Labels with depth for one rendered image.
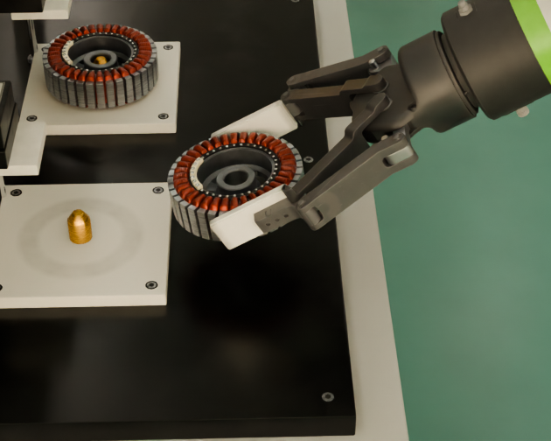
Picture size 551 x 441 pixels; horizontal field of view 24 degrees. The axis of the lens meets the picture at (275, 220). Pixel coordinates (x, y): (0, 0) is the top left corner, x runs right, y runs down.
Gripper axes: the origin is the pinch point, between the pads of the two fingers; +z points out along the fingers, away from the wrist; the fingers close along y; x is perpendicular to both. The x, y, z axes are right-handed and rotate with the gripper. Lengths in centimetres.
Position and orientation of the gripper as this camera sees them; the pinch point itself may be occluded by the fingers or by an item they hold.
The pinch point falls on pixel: (238, 180)
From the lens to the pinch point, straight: 105.0
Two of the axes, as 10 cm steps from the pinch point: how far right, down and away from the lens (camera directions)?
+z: -8.6, 4.1, 3.0
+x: -5.1, -6.6, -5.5
